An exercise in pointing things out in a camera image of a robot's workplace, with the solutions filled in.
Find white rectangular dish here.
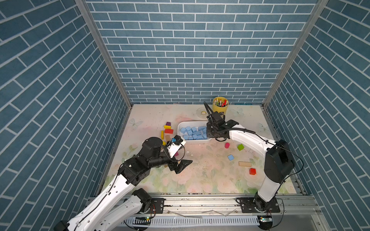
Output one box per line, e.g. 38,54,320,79
177,120,211,144

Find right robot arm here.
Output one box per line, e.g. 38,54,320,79
207,110,296,212

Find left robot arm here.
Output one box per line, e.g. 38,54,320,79
54,135,192,231

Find yellow pen cup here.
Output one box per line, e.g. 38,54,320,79
212,96,229,115

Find green round block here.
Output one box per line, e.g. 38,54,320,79
237,144,244,151

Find red rectangular block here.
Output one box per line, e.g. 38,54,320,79
164,129,173,134

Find natural wood flat block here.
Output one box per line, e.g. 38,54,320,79
239,161,252,167

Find red cube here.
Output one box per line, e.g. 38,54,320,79
249,168,256,175

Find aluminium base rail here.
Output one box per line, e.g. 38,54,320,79
75,192,331,231

